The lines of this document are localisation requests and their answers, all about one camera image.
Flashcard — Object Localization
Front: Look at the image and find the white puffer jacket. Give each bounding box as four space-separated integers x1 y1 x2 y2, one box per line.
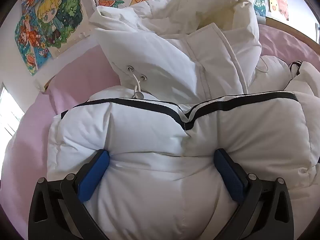
47 0 319 239

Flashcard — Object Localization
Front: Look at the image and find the window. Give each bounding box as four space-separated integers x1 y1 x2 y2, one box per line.
0 83 24 169

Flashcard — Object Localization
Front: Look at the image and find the pink bed sheet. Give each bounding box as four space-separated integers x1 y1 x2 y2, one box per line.
0 23 320 238

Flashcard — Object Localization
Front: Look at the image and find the red-haired mermaid drawing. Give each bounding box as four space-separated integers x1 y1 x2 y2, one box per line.
15 10 52 76

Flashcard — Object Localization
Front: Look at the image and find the blond boy green drawing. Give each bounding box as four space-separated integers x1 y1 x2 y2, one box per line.
35 0 91 58

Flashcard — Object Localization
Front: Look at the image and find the wooden bed frame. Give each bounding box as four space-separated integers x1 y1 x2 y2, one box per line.
265 17 319 54

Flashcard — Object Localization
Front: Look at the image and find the white pipe on wall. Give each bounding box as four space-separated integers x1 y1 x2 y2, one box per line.
315 22 320 44

